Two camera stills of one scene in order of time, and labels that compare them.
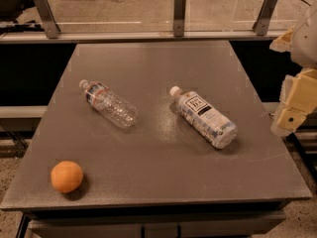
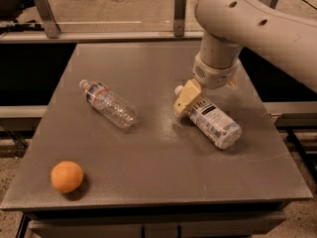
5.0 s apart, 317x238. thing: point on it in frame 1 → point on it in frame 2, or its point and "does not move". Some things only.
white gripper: [306, 42] → [214, 75]
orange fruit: [66, 177] does not move
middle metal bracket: [179, 12] does not move
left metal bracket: [52, 29] does not move
